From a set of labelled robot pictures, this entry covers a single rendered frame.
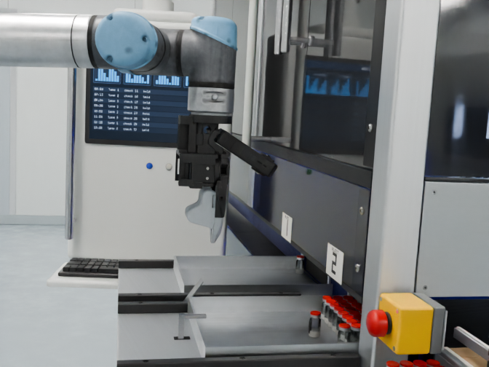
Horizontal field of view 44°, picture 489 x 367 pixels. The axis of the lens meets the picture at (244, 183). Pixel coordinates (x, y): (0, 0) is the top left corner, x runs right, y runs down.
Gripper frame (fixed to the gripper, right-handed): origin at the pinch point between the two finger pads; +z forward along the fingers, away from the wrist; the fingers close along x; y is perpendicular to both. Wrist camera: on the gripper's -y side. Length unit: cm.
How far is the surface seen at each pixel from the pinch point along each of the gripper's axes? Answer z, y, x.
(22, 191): 74, 115, -544
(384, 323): 8.6, -22.0, 19.7
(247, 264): 20, -17, -54
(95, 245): 24, 23, -92
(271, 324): 20.5, -13.8, -12.5
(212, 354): 18.4, 0.8, 5.9
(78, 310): 109, 40, -276
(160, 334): 20.8, 8.2, -9.0
